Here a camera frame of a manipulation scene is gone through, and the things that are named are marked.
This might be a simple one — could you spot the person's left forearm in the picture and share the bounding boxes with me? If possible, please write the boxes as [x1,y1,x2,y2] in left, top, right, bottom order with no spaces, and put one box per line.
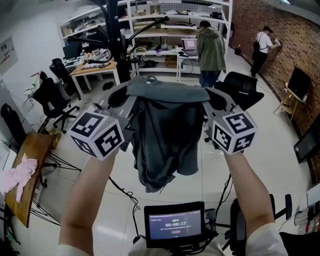
[59,149,118,251]

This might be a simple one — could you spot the white garment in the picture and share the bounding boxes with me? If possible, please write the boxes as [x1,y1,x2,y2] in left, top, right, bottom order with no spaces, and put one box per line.
[24,71,48,97]

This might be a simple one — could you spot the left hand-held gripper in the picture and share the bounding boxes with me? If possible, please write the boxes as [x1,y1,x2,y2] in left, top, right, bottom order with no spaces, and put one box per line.
[68,83,141,161]

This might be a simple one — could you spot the white desk wooden top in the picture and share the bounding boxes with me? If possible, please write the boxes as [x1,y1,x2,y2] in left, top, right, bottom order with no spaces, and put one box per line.
[69,59,121,92]

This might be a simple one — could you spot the open laptop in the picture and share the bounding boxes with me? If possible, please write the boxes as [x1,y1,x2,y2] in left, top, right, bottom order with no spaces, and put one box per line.
[181,37,200,57]

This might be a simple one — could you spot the wooden table black legs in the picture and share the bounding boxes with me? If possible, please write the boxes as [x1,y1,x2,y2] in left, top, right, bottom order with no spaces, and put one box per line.
[4,132,82,228]

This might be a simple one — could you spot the black floor cable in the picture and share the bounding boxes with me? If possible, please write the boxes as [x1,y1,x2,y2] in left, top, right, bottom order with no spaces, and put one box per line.
[108,174,143,245]

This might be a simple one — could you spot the pink cloth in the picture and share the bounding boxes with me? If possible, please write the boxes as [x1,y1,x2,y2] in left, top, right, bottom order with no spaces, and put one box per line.
[3,152,39,203]

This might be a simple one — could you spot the black office chair white label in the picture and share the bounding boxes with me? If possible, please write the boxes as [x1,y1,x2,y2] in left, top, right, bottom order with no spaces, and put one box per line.
[214,71,265,112]

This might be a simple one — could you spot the wooden easel stand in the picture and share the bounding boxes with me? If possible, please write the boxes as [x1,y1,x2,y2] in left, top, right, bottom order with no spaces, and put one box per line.
[272,82,308,122]

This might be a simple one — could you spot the grey garment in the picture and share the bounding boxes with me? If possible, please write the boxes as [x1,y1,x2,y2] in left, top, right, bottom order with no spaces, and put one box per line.
[125,75,211,193]

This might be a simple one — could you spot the grey wall panel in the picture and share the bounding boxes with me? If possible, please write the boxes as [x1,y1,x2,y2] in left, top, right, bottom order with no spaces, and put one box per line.
[0,36,20,76]

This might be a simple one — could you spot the yellow box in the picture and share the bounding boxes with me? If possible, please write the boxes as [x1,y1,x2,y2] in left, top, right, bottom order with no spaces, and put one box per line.
[48,127,62,148]

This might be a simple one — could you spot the person's white shirt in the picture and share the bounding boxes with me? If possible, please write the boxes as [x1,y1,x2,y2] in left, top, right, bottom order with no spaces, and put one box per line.
[56,222,288,256]

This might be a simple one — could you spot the black coat rack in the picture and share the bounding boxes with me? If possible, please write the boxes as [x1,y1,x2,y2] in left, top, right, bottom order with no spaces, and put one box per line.
[66,0,171,85]

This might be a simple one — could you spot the black desk monitor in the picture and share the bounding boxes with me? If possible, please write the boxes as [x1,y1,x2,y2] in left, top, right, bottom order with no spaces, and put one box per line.
[62,41,85,60]

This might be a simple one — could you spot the black leaning flat monitor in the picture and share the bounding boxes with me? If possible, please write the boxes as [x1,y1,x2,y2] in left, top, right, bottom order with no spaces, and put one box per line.
[293,126,320,165]

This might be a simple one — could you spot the black folding stand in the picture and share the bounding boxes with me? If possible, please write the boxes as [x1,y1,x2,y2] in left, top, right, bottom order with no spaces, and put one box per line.
[0,202,21,246]

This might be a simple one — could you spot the black chest-mounted screen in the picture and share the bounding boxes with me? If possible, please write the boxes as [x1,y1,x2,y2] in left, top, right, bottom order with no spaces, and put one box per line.
[144,201,206,249]

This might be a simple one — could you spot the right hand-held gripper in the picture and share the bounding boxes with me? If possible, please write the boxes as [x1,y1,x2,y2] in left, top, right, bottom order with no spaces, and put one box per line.
[201,86,258,155]

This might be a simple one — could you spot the white shelving unit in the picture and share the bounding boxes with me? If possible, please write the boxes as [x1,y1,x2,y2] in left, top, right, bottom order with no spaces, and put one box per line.
[59,0,233,76]

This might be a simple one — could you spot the person's right forearm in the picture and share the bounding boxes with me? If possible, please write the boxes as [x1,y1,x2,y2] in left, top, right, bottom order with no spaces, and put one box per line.
[222,149,276,241]

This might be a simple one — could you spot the small white table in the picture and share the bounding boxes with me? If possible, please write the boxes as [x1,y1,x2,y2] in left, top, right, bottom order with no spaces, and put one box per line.
[176,48,201,82]

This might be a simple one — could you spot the white printer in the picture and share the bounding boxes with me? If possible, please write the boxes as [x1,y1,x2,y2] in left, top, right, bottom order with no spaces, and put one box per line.
[0,141,18,172]

